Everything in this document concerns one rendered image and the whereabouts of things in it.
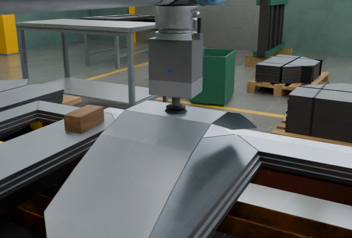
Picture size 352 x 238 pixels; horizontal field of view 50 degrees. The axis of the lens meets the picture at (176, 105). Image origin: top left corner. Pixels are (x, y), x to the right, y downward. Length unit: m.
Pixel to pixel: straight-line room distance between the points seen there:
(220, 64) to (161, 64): 3.61
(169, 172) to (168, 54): 0.21
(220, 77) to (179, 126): 3.67
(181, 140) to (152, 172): 0.08
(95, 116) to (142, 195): 0.63
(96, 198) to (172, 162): 0.13
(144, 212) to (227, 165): 0.39
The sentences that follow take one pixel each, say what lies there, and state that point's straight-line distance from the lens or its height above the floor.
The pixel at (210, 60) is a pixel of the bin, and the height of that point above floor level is 0.53.
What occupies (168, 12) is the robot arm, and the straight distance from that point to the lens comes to 0.66.
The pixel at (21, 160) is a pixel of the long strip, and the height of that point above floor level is 0.85.
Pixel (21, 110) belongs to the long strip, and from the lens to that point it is 1.41.
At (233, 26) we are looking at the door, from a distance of 9.14.
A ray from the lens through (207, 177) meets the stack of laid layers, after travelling 0.84.
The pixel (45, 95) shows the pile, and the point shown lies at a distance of 1.60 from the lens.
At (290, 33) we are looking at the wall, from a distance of 8.83.
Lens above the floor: 1.23
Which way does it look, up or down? 16 degrees down
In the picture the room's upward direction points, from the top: straight up
